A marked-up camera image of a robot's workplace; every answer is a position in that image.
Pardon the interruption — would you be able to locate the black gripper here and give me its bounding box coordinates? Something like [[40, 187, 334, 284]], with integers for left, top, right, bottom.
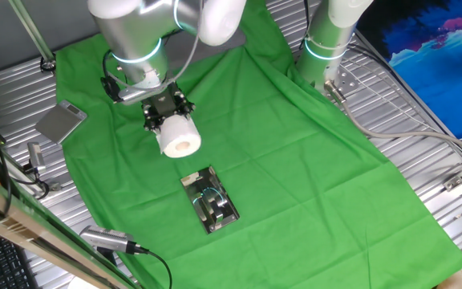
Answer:
[[141, 91, 197, 134]]

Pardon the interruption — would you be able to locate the white toilet paper roll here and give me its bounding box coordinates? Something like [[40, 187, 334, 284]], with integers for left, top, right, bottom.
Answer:
[[154, 114, 203, 159]]

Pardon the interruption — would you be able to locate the chrome toilet paper holder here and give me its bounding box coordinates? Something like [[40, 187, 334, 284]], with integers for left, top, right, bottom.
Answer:
[[180, 165, 241, 235]]

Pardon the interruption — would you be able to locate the grey flat pad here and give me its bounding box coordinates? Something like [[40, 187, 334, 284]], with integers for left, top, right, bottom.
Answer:
[[162, 23, 248, 75]]

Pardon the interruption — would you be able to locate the silver digital scale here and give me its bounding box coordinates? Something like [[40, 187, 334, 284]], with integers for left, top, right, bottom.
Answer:
[[34, 100, 88, 145]]

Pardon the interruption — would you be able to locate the green cloth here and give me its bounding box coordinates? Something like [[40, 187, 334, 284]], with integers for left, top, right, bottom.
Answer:
[[55, 0, 462, 289]]

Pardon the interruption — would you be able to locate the blue painted poster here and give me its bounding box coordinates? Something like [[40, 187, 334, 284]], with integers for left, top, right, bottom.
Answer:
[[355, 0, 462, 140]]

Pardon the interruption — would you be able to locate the silver ribbed camera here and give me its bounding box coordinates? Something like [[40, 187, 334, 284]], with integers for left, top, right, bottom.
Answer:
[[79, 224, 150, 256]]

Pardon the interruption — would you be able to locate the small silver camera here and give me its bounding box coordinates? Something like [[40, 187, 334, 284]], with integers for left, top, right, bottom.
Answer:
[[26, 141, 47, 176]]

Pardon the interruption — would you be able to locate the thin black looped cable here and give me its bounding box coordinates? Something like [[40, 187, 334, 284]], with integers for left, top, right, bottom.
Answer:
[[12, 166, 51, 201]]

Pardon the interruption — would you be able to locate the aluminium frame post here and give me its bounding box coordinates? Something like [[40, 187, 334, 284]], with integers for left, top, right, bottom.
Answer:
[[8, 0, 58, 73]]

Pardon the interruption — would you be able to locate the black camera cable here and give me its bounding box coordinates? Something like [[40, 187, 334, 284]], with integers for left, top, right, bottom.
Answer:
[[134, 244, 174, 289]]

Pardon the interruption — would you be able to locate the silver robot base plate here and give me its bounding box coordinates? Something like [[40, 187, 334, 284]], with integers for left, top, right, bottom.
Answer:
[[314, 59, 361, 97]]

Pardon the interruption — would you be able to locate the aluminium frame beam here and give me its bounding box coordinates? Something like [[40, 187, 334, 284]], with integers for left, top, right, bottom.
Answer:
[[0, 166, 144, 289]]

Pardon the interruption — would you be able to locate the thick grey robot cable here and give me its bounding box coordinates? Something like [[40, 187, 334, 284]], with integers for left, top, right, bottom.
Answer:
[[322, 79, 462, 161]]

